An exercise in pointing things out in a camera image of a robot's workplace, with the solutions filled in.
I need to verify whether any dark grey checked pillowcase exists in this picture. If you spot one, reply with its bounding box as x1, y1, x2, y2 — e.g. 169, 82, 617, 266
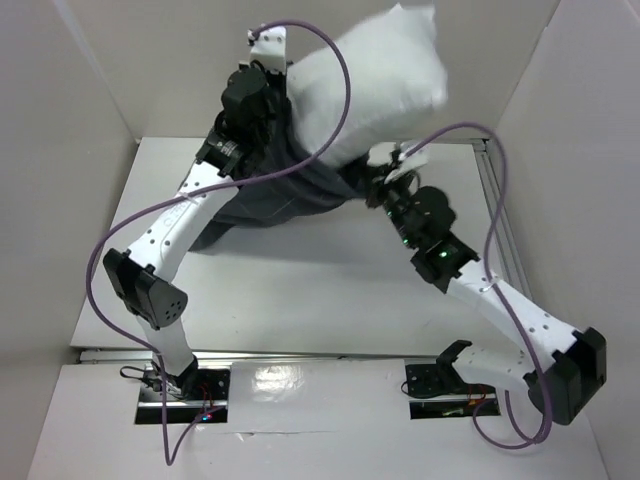
189, 109, 371, 255

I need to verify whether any white pillow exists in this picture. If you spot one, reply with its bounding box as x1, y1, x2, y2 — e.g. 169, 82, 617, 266
287, 4, 448, 168

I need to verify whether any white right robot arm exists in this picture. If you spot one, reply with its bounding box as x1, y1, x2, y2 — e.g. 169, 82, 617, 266
364, 165, 607, 425

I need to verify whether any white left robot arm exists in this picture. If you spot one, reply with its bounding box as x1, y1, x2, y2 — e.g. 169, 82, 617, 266
103, 60, 289, 399

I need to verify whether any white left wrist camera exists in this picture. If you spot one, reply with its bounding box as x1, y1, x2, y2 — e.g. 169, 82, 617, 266
248, 26, 287, 75

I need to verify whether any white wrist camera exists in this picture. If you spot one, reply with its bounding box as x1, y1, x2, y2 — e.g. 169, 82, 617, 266
367, 142, 431, 183
248, 26, 287, 75

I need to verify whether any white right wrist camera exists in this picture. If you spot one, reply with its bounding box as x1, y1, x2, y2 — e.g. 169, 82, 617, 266
367, 142, 431, 183

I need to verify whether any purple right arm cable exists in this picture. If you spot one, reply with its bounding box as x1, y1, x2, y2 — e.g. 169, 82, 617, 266
399, 122, 556, 448

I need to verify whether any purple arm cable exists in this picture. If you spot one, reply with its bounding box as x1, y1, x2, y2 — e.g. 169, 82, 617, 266
399, 122, 556, 448
85, 18, 351, 466

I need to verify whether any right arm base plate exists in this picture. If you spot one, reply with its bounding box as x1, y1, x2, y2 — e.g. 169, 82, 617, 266
400, 363, 501, 420

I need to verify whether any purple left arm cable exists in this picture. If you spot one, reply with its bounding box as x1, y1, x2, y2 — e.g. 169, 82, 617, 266
85, 18, 351, 466

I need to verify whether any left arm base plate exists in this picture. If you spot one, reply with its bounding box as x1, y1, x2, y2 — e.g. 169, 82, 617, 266
131, 365, 231, 425

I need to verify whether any aluminium front rail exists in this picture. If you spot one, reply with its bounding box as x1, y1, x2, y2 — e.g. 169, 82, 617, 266
79, 349, 438, 364

